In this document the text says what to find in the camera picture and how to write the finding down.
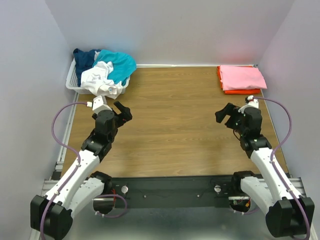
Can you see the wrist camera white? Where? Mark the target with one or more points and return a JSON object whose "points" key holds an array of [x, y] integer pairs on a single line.
{"points": [[100, 104], [250, 102]]}

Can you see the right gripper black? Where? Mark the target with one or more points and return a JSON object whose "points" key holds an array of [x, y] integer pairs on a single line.
{"points": [[230, 109]]}

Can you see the white plastic laundry basket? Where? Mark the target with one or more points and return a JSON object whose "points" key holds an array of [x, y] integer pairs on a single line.
{"points": [[71, 80]]}

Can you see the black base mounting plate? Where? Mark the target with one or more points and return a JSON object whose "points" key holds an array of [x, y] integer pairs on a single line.
{"points": [[172, 192]]}

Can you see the orange folded t shirt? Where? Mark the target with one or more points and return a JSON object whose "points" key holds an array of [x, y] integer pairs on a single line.
{"points": [[238, 92]]}

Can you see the pink folded t shirt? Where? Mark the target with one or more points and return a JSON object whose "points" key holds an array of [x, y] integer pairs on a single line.
{"points": [[241, 78]]}

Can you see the white t shirt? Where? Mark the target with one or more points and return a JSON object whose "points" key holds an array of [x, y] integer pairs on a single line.
{"points": [[96, 81]]}

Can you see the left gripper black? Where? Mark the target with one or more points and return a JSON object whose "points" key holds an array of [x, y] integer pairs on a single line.
{"points": [[125, 115]]}

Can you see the navy blue t shirt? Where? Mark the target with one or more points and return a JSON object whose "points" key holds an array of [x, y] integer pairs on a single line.
{"points": [[84, 61]]}

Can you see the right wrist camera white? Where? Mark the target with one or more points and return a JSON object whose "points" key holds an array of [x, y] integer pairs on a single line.
{"points": [[250, 102]]}

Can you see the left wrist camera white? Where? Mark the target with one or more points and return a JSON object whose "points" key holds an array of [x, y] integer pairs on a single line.
{"points": [[100, 104]]}

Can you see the teal t shirt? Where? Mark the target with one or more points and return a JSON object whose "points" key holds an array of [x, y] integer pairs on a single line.
{"points": [[123, 65]]}

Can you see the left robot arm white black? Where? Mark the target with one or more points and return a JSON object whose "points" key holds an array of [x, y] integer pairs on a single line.
{"points": [[53, 213]]}

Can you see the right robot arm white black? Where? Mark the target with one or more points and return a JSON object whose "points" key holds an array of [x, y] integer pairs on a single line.
{"points": [[287, 212]]}

